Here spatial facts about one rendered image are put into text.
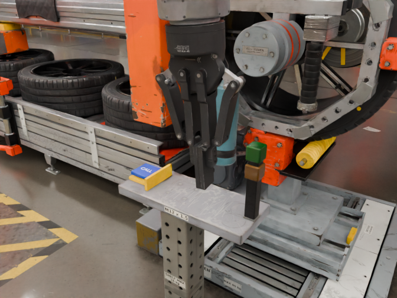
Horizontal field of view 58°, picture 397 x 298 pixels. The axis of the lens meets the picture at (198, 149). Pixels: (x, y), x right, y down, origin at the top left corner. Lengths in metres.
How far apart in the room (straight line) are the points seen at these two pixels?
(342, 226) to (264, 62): 0.82
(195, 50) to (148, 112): 0.94
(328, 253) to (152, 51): 0.93
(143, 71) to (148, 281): 0.78
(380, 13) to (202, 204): 0.65
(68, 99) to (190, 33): 1.84
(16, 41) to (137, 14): 1.96
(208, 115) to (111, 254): 1.16
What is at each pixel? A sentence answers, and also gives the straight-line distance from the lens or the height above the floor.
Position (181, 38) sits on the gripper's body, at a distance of 0.44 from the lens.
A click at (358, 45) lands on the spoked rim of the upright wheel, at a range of 1.13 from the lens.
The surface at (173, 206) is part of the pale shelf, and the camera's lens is 1.01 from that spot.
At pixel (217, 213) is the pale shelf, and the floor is 0.45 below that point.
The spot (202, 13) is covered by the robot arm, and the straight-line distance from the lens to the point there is 0.43.
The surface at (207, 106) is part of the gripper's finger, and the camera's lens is 0.48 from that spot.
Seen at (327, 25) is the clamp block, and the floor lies 0.93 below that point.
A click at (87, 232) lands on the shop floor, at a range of 1.72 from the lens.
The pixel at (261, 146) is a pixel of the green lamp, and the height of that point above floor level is 0.66.
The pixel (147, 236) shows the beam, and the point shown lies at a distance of 1.51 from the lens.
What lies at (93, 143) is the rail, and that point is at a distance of 1.82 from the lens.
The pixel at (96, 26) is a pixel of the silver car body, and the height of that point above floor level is 0.78.
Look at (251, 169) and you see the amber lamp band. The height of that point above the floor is 0.60.
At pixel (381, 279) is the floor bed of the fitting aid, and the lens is 1.46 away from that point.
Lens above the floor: 1.01
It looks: 25 degrees down
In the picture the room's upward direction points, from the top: straight up
